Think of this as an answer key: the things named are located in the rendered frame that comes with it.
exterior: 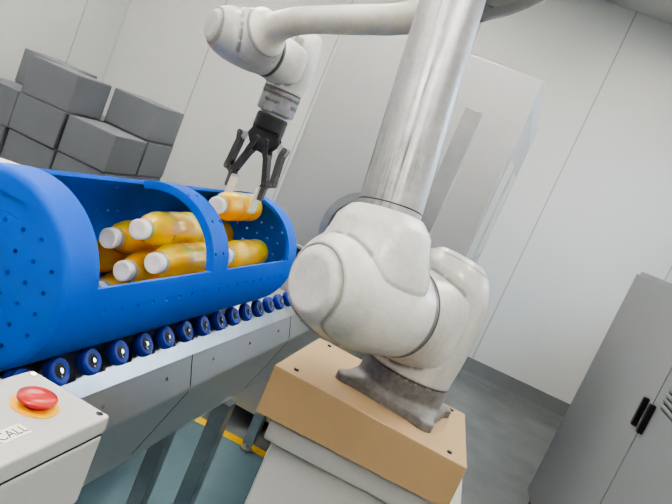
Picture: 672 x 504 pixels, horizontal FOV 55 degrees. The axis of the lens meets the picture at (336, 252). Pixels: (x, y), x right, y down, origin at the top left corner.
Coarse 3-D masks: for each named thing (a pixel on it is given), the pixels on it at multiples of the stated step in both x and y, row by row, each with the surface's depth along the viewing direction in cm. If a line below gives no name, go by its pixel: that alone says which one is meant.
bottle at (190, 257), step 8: (160, 248) 121; (168, 248) 121; (176, 248) 122; (184, 248) 124; (192, 248) 126; (200, 248) 129; (168, 256) 120; (176, 256) 120; (184, 256) 122; (192, 256) 125; (200, 256) 128; (168, 264) 119; (176, 264) 120; (184, 264) 122; (192, 264) 125; (200, 264) 128; (168, 272) 120; (176, 272) 121; (184, 272) 123; (192, 272) 127
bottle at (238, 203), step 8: (224, 192) 147; (232, 192) 148; (240, 192) 154; (232, 200) 146; (240, 200) 148; (248, 200) 152; (232, 208) 146; (240, 208) 148; (248, 208) 152; (256, 208) 156; (224, 216) 146; (232, 216) 147; (240, 216) 150; (248, 216) 154; (256, 216) 158
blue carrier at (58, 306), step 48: (0, 192) 85; (48, 192) 84; (96, 192) 120; (144, 192) 133; (192, 192) 126; (0, 240) 85; (48, 240) 83; (96, 240) 88; (288, 240) 160; (0, 288) 85; (48, 288) 83; (96, 288) 88; (144, 288) 100; (192, 288) 116; (240, 288) 138; (0, 336) 86; (48, 336) 84; (96, 336) 96
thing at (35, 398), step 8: (24, 392) 59; (32, 392) 59; (40, 392) 60; (48, 392) 60; (24, 400) 58; (32, 400) 58; (40, 400) 58; (48, 400) 59; (56, 400) 60; (32, 408) 58; (40, 408) 58; (48, 408) 59
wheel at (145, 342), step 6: (138, 336) 115; (144, 336) 116; (132, 342) 115; (138, 342) 115; (144, 342) 116; (150, 342) 118; (138, 348) 114; (144, 348) 116; (150, 348) 117; (138, 354) 115; (144, 354) 115
